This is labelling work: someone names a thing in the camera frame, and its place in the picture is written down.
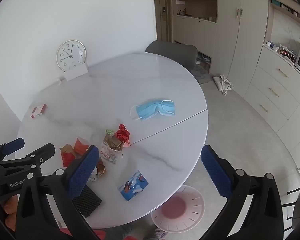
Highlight blue printed tissue packet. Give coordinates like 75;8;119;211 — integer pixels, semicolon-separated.
119;170;149;202

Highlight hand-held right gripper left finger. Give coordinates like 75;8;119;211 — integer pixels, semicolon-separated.
15;145;100;240

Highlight clear printed plastic wrapper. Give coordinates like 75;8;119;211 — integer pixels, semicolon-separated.
99;142;124;165

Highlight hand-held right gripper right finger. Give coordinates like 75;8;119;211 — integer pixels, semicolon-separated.
201;144;284;240

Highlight grey chair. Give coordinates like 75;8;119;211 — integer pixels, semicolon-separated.
144;40;198;72

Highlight white round wall clock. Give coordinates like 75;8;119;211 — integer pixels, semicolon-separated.
56;39;87;72

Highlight brown ridged snack packet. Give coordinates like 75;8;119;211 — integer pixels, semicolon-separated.
104;135;124;152

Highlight grey quilted pants leg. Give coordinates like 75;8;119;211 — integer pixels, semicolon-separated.
144;229;168;240

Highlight person's left hand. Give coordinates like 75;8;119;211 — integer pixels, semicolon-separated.
2;196;19;232

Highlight red crumpled paper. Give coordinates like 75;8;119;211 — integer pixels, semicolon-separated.
116;124;132;147

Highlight row of books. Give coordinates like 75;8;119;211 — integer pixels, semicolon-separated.
270;0;300;26

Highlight beige door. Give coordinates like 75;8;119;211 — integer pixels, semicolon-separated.
152;0;173;42

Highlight red snack wrapper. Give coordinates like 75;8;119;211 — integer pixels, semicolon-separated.
62;151;77;167

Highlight black foam piece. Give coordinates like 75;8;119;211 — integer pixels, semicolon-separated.
72;185;102;218

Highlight pink trash basket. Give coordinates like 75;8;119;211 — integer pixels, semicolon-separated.
151;184;205;233

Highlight red and white small box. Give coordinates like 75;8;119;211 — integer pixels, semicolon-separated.
31;104;48;118

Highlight white wire dish rack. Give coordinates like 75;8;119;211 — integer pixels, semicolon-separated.
279;44;297;63

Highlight tall beige cabinet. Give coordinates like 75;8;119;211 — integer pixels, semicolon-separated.
172;0;269;98

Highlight shoes in cabinet shelf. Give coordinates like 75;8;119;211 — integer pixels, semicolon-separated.
197;53;212;64

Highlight black metal rack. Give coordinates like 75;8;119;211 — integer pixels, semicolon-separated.
281;182;300;231

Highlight beige drawer unit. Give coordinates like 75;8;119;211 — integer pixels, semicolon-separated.
244;45;300;134

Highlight white tote bag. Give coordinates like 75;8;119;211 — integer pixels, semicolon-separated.
213;74;235;96

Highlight blue face mask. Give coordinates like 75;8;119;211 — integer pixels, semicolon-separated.
130;99;176;122

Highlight patterned floor mat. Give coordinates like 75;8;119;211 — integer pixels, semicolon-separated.
190;66;213;85

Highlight red floral cloth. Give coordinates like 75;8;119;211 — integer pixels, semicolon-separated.
57;226;143;240

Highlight orange snack wrapper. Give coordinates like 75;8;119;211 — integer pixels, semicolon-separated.
74;137;90;158

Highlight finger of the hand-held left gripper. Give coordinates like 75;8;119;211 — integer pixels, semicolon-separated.
0;143;55;172
0;137;25;161

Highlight brown foil snack wrapper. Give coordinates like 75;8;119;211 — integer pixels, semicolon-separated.
89;159;107;182

